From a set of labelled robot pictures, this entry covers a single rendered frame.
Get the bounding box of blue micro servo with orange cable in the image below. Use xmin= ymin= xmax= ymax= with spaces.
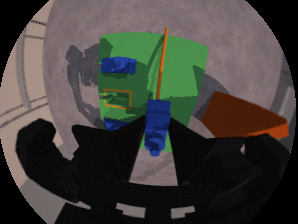
xmin=145 ymin=28 xmax=170 ymax=157

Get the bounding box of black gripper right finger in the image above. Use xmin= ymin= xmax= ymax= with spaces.
xmin=168 ymin=117 xmax=246 ymax=185

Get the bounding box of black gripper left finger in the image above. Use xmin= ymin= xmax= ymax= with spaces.
xmin=71 ymin=116 xmax=146 ymax=183

